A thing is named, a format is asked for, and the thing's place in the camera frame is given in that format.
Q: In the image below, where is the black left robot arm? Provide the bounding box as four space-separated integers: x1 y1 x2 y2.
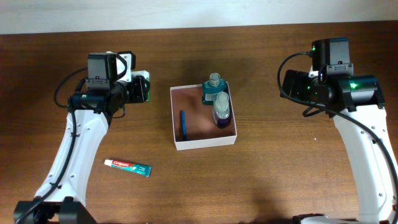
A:
14 51 150 223

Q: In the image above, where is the pink open cardboard box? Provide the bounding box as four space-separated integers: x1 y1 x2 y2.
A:
170 84 238 151

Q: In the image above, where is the toothpaste tube under gripper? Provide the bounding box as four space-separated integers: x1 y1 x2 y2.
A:
104 159 152 177

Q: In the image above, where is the purple pump soap bottle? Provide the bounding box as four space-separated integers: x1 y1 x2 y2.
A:
213 92 231 128

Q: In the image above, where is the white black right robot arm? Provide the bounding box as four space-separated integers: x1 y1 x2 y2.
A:
277 37 397 223

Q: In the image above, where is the teal mouthwash bottle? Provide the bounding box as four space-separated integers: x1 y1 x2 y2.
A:
202 73 226 105

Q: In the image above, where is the blue disposable razor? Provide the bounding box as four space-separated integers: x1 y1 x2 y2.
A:
180 110 187 141

